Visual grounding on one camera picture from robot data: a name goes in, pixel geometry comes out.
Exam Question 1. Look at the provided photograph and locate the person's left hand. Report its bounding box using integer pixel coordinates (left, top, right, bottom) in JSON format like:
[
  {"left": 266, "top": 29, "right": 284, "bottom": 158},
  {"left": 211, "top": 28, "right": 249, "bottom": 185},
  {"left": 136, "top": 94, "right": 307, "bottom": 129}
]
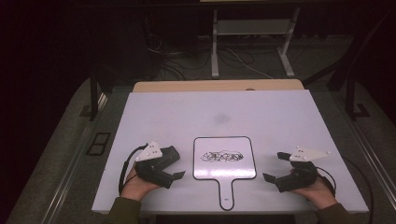
[{"left": 120, "top": 167, "right": 161, "bottom": 203}]

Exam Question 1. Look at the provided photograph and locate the hand-held gripper cable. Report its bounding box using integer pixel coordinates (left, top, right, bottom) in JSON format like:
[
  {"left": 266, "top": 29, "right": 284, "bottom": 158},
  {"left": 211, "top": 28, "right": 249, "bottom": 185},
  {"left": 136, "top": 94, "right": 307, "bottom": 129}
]
[
  {"left": 316, "top": 165, "right": 338, "bottom": 196},
  {"left": 118, "top": 143, "right": 149, "bottom": 196}
]

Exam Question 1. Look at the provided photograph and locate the large white cover board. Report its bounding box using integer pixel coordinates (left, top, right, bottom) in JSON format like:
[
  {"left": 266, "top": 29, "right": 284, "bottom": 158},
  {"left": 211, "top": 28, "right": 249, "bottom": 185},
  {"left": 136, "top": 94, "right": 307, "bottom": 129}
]
[{"left": 92, "top": 89, "right": 370, "bottom": 216}]

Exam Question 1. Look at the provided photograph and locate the white floor cable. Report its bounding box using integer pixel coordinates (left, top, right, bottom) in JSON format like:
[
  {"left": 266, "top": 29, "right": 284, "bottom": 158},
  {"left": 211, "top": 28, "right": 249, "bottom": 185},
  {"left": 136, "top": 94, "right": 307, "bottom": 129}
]
[{"left": 223, "top": 46, "right": 276, "bottom": 80}]

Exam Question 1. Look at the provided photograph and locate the person's right hand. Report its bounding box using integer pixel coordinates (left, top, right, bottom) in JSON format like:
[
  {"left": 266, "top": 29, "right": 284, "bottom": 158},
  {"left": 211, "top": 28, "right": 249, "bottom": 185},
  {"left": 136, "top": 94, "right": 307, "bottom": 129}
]
[{"left": 290, "top": 167, "right": 338, "bottom": 210}]

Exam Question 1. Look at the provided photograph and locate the wooden table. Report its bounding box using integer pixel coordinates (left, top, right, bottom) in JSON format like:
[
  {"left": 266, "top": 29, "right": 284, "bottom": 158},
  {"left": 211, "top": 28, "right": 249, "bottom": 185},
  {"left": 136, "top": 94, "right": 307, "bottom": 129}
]
[{"left": 133, "top": 78, "right": 305, "bottom": 93}]

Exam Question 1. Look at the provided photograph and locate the left hand-held gripper cable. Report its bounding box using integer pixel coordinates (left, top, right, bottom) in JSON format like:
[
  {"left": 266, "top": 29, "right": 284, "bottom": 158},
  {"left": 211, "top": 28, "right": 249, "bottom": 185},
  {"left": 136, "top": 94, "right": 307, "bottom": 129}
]
[{"left": 118, "top": 143, "right": 149, "bottom": 196}]

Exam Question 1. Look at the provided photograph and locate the small whiteboard with handle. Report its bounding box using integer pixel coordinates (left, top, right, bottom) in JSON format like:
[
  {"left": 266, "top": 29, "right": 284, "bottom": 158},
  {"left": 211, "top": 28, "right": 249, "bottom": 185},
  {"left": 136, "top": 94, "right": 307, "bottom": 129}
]
[{"left": 192, "top": 135, "right": 258, "bottom": 212}]

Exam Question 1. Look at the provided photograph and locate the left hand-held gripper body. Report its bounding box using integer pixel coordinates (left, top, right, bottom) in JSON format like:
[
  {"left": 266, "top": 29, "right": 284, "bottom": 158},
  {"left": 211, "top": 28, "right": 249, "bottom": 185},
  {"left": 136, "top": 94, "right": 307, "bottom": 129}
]
[{"left": 134, "top": 141, "right": 169, "bottom": 189}]

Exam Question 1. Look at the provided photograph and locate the right hand-held gripper cable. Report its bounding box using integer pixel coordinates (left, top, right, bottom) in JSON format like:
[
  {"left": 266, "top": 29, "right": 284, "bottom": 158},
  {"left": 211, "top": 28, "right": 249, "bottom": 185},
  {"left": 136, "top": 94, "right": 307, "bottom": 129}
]
[{"left": 316, "top": 165, "right": 338, "bottom": 196}]

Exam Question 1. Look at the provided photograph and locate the white metal stand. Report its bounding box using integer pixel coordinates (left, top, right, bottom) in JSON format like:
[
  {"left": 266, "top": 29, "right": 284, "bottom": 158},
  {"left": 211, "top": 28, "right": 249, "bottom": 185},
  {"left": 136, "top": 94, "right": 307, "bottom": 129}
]
[{"left": 210, "top": 7, "right": 302, "bottom": 79}]

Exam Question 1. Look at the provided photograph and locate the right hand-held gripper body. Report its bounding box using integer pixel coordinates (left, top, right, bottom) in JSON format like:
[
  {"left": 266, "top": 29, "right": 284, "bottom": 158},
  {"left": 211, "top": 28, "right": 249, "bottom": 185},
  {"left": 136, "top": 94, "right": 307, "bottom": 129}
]
[{"left": 275, "top": 146, "right": 332, "bottom": 193}]

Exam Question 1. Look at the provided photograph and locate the bundle of dark cables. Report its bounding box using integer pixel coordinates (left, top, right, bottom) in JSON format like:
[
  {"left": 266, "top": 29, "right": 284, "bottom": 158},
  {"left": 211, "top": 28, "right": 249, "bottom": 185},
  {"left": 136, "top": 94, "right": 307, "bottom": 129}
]
[{"left": 144, "top": 17, "right": 213, "bottom": 82}]

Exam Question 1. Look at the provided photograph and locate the dark metal stand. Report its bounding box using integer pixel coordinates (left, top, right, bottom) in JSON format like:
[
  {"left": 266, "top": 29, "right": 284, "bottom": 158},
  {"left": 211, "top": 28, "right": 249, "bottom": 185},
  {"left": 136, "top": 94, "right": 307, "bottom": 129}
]
[
  {"left": 78, "top": 69, "right": 109, "bottom": 122},
  {"left": 344, "top": 74, "right": 372, "bottom": 121}
]

